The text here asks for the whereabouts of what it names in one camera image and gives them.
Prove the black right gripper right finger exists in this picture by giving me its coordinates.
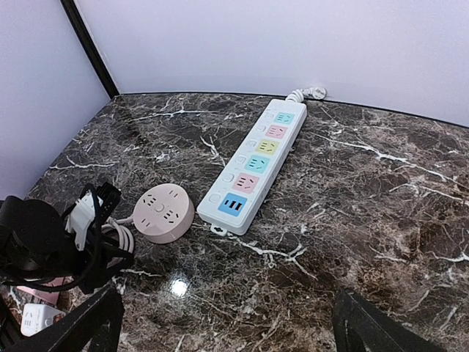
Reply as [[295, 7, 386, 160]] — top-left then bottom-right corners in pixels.
[[332, 290, 442, 351]]

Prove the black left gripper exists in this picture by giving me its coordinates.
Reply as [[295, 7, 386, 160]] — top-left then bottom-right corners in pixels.
[[1, 196, 134, 293]]

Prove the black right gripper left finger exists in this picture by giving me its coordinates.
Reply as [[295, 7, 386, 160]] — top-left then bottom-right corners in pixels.
[[31, 285, 124, 351]]

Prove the white cube socket adapter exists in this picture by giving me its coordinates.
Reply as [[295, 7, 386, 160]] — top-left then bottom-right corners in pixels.
[[21, 303, 66, 337]]

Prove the pink cube socket adapter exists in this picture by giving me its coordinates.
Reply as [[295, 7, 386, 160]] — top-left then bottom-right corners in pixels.
[[16, 276, 73, 307]]

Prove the pink round socket hub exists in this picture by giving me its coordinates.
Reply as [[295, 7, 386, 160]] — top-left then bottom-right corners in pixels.
[[133, 183, 195, 244]]

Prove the white multicolour power strip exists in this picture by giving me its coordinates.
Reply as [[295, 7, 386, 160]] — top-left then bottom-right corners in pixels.
[[196, 99, 307, 235]]

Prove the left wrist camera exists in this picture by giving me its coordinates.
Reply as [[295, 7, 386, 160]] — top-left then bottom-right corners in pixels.
[[64, 181, 122, 252]]

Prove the black left corner post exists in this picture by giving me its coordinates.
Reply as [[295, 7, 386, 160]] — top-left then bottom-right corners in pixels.
[[60, 0, 120, 99]]

